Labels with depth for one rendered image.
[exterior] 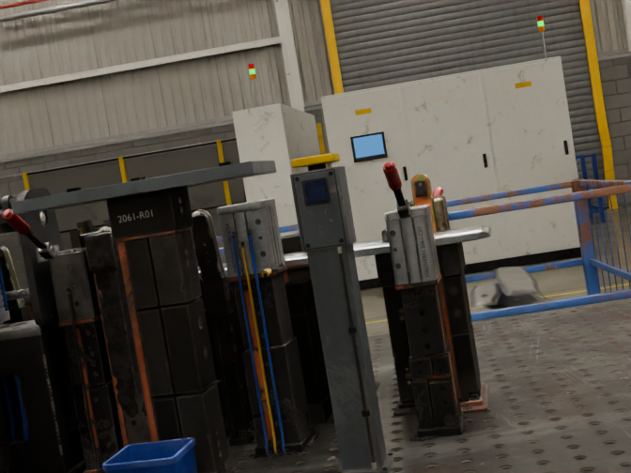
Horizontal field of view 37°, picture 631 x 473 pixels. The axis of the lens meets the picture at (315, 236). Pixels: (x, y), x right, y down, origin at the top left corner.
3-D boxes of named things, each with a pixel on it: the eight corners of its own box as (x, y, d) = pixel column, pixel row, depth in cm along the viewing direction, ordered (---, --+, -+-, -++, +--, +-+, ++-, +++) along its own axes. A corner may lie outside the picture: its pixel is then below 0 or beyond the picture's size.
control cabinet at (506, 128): (351, 292, 958) (313, 52, 945) (353, 285, 1011) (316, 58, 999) (591, 255, 937) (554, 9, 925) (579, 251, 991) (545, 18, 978)
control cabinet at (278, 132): (298, 278, 1206) (267, 87, 1193) (339, 271, 1198) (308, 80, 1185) (260, 305, 969) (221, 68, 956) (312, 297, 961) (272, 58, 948)
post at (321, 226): (393, 458, 140) (347, 165, 138) (388, 475, 133) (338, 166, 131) (345, 463, 142) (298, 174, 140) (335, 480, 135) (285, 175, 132)
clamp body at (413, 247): (472, 417, 156) (439, 202, 155) (470, 436, 145) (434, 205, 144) (415, 422, 158) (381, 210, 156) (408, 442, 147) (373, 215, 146)
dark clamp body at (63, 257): (157, 454, 166) (119, 239, 164) (128, 480, 153) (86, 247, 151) (100, 461, 168) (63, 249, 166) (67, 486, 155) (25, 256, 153)
